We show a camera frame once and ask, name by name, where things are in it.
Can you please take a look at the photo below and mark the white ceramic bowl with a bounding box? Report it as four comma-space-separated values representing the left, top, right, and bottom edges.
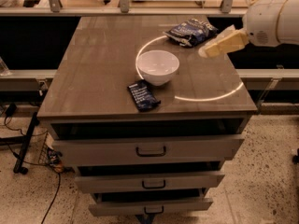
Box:
135, 50, 179, 86

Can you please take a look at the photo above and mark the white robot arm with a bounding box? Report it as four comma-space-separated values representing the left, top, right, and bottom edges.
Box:
198, 0, 299, 58

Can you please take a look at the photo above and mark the blue rxbar blueberry bar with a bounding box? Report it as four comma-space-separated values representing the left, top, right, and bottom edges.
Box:
127, 79, 161, 112

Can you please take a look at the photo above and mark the blue chip bag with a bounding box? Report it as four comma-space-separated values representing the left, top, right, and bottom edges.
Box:
164, 19, 218, 48

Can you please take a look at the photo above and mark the top grey drawer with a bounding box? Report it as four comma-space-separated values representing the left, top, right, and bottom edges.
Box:
52, 134, 244, 166

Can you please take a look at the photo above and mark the grey drawer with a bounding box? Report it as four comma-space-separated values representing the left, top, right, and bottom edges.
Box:
75, 171, 224, 193
89, 198, 213, 217
52, 134, 244, 166

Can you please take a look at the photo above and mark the grey drawer cabinet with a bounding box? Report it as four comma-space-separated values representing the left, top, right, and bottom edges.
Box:
36, 15, 258, 224

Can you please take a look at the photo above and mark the middle grey drawer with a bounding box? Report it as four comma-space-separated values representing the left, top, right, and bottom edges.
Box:
75, 171, 224, 193

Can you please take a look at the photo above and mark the grey metal railing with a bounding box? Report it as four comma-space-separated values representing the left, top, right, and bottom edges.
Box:
0, 0, 252, 16

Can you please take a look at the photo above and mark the bottom grey drawer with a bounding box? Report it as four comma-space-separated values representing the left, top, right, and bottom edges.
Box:
89, 198, 213, 217

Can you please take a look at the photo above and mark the black metal stand leg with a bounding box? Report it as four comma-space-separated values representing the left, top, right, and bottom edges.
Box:
13, 112, 38, 175

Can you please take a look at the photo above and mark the wire basket with items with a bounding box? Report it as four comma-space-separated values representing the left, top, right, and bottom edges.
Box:
39, 133, 64, 174

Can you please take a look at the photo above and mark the black floor cable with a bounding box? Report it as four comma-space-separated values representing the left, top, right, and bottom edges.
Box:
0, 103, 62, 224

